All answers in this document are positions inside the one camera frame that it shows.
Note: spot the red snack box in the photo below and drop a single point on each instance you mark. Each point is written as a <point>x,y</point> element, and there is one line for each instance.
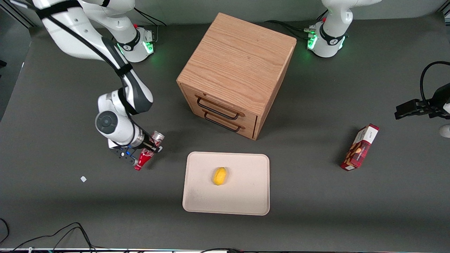
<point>360,147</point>

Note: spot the yellow lemon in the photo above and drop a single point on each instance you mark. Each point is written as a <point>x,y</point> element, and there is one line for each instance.
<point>220,176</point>

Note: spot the wooden two-drawer cabinet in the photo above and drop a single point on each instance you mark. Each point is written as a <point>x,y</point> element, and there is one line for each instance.
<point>239,63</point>

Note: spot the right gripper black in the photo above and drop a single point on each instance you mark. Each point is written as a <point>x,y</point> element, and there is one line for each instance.
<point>148,144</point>

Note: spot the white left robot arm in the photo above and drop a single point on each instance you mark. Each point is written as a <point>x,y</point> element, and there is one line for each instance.
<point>330,42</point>

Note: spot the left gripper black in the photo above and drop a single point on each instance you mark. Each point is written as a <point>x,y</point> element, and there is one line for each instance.
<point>433,104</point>

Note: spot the white rectangular tray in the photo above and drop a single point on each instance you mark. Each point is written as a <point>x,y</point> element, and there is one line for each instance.
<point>242,189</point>

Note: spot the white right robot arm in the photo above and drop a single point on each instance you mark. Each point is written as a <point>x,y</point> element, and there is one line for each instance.
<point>70,38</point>

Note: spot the red coca-cola bottle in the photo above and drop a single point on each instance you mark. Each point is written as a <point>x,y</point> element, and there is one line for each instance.
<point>142,160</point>

